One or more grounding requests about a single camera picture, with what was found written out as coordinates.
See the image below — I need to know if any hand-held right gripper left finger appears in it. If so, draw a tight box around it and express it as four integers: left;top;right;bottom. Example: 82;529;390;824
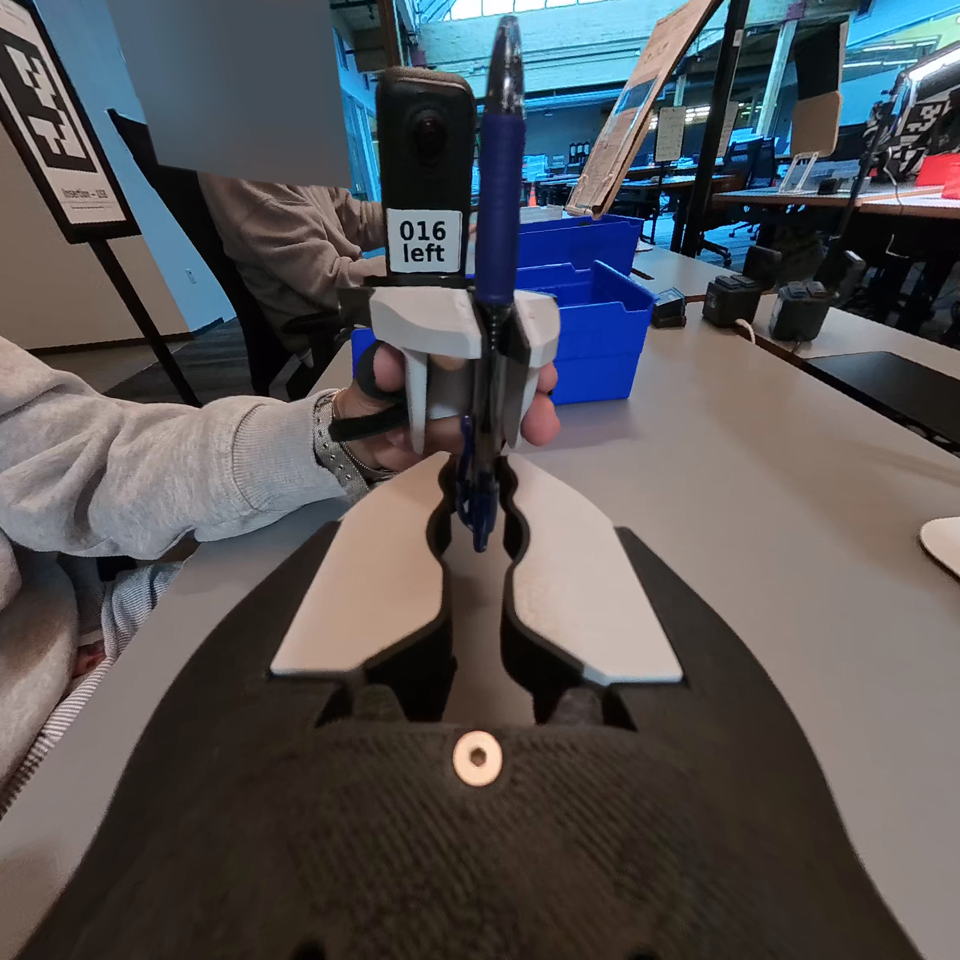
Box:
268;450;456;680

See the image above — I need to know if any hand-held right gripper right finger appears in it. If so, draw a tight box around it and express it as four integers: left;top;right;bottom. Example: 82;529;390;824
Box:
498;453;685;689

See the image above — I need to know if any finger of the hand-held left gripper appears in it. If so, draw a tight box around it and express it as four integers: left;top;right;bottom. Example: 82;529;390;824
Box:
510;291;562;451
369;288;487;456

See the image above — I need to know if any blue pen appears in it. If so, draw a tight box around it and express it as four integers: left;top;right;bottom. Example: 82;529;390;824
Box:
452;15;526;554

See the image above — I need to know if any person's left forearm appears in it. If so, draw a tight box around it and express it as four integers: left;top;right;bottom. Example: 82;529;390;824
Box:
0;333;354;560

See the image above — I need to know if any person's left hand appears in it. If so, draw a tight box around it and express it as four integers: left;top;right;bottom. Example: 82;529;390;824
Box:
351;345;562;475

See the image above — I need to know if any large blue storage bin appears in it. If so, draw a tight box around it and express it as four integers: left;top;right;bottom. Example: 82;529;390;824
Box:
351;258;660;406

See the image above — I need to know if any small blue storage bin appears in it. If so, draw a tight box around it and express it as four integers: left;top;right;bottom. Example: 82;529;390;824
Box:
468;213;645;279

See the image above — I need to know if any woven band wristwatch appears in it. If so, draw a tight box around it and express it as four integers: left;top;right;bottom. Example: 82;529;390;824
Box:
312;388;372;504

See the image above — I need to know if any black battery charger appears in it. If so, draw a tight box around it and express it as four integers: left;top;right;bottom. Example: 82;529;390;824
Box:
702;273;765;329
768;281;840;342

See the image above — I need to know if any cardboard panel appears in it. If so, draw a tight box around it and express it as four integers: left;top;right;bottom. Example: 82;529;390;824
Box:
566;0;727;220

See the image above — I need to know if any black office chair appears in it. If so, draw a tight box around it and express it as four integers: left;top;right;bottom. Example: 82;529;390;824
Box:
107;108;354;399

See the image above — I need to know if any black pole stand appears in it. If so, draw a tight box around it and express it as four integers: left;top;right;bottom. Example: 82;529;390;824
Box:
678;0;751;256

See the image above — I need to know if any small white stand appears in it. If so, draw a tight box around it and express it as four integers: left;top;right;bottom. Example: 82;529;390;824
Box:
778;150;824;194

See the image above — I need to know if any long wooden desk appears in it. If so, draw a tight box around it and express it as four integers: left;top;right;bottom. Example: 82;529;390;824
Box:
712;180;960;219

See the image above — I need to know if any black monitor with cardboard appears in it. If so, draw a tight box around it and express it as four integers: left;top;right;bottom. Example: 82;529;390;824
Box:
787;22;850;159

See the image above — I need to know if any black desk mat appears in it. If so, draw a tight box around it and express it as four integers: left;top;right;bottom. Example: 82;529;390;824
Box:
802;350;960;455

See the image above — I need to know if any framed marker sign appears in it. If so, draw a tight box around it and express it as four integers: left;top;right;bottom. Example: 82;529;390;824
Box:
0;0;202;408

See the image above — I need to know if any red bin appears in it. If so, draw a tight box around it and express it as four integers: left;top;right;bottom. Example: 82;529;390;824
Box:
915;153;960;200

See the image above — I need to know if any black-white patterned board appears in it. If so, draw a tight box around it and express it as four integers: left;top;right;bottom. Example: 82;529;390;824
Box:
866;52;960;185

